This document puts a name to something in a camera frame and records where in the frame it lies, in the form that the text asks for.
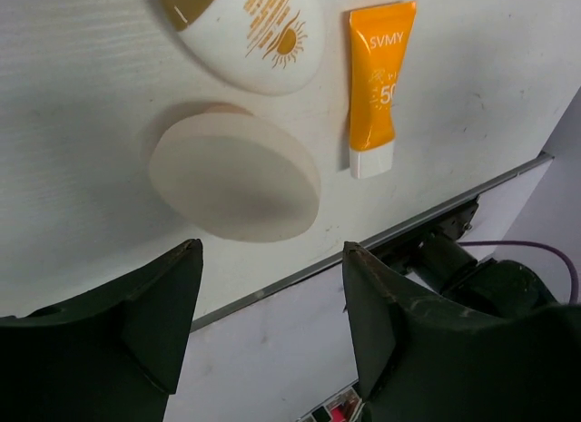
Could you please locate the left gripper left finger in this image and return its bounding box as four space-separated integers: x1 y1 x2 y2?
1 240 203 421

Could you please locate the orange tube white cap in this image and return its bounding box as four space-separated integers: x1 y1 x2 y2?
349 1 417 179

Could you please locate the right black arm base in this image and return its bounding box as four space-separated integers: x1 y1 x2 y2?
371 199 557 319

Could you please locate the white bottle gold cap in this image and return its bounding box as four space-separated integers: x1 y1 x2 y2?
159 0 325 95

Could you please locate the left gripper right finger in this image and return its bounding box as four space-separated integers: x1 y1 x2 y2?
342 242 580 421

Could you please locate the small colourful eyeshadow palette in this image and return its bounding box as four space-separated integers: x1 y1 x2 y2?
298 387 362 422

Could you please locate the round beige powder puff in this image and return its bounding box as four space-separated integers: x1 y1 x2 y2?
147 103 321 243

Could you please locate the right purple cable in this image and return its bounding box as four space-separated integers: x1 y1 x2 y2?
458 240 580 305

